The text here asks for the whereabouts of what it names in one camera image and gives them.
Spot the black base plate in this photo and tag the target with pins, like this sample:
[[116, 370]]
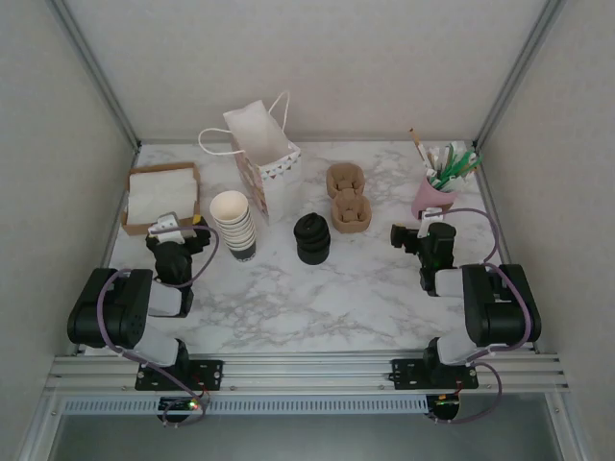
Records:
[[406, 374], [211, 372]]

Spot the right aluminium side rail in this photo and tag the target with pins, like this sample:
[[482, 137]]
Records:
[[489, 192]]

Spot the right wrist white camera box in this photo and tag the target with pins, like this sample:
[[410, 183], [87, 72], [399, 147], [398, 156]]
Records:
[[432, 215]]

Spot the brown tipped wrapped stirrer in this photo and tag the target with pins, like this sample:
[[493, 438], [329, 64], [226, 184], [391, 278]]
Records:
[[419, 146]]

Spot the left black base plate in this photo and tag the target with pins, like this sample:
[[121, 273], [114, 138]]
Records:
[[211, 372]]

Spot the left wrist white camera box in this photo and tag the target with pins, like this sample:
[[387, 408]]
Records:
[[168, 223]]

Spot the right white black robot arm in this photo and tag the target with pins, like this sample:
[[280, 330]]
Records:
[[499, 312]]

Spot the white paper napkins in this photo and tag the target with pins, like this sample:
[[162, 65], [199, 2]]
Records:
[[158, 192]]

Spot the left aluminium side rail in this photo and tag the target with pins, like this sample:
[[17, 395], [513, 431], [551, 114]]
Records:
[[130, 161]]

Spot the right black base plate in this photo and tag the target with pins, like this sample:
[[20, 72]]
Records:
[[406, 374]]

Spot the stack of paper cups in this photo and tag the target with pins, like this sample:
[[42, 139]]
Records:
[[235, 240]]

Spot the right controller board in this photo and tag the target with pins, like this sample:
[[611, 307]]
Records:
[[447, 408]]

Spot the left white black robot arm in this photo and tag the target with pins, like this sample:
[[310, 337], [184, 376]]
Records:
[[120, 307]]

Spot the aluminium side rail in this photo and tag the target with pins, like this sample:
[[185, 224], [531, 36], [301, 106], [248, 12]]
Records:
[[130, 161], [489, 192]]

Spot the aluminium mounting rail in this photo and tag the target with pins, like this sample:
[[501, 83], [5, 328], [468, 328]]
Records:
[[307, 372]]

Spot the brown cardboard napkin box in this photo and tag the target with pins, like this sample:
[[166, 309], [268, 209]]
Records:
[[137, 229]]

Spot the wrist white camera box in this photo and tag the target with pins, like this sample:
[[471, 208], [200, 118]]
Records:
[[168, 223], [432, 215]]

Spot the right aluminium frame post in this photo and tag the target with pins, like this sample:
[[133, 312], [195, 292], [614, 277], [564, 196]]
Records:
[[518, 72]]

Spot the controller board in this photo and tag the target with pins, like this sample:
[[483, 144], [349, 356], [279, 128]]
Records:
[[175, 405], [447, 408]]

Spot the brown pulp cup carrier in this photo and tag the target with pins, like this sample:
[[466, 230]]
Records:
[[351, 221], [343, 175]]

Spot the pink straw holder cup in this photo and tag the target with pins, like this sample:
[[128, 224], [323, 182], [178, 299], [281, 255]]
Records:
[[432, 197]]

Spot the white paper gift bag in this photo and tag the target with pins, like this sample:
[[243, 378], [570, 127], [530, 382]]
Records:
[[283, 197]]

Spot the white wrapped straw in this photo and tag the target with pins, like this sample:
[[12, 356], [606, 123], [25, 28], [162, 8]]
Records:
[[434, 158]]

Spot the stack of black lids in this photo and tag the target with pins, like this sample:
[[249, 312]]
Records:
[[312, 245]]

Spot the left controller board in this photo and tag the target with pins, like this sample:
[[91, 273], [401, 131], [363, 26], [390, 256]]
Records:
[[175, 405]]

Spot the aluminium frame post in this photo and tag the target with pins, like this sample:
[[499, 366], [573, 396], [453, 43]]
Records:
[[96, 72], [518, 72]]

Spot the left aluminium frame post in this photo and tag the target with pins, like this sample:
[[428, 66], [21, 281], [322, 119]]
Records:
[[96, 72]]

